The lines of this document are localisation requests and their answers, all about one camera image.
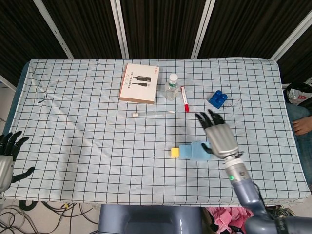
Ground clear plastic bottle white cap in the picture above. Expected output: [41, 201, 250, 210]
[164, 74, 180, 101]

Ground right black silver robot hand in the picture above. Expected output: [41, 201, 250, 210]
[195, 109, 241, 159]

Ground white aluminium partition post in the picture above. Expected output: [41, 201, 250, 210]
[190, 0, 216, 59]
[109, 0, 130, 59]
[33, 0, 74, 59]
[272, 18, 312, 61]

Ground red white marker pen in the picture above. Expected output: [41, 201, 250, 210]
[179, 85, 191, 113]

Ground grey robot torso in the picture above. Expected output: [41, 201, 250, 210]
[98, 204, 204, 234]

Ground tangled black floor cables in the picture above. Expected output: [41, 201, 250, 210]
[36, 201, 100, 234]

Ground large light blue foam cube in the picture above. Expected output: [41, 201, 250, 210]
[191, 140, 213, 162]

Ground blue table frame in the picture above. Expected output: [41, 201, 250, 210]
[0, 60, 30, 137]

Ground dark blue studded toy brick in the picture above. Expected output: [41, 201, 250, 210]
[208, 90, 228, 109]

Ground white cable product box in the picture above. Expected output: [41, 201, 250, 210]
[118, 63, 160, 105]

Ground clear tube white cap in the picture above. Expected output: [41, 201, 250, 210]
[131, 110, 176, 117]

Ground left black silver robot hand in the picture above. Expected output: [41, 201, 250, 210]
[0, 131, 36, 193]

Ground light blue checkered tablecloth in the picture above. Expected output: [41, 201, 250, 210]
[0, 58, 309, 208]

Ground seated person in jeans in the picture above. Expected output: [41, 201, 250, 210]
[285, 102, 312, 185]

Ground black bag with white plastic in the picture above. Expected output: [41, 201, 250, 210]
[282, 82, 312, 107]

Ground small light blue foam cube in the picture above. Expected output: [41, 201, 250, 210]
[179, 145, 193, 160]

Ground pink cloth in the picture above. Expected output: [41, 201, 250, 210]
[207, 206, 255, 234]

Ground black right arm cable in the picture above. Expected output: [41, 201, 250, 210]
[254, 184, 272, 220]

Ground black coiled cable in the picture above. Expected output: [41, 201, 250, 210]
[19, 200, 37, 212]

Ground grey floor cable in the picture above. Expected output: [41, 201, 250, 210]
[0, 206, 27, 234]

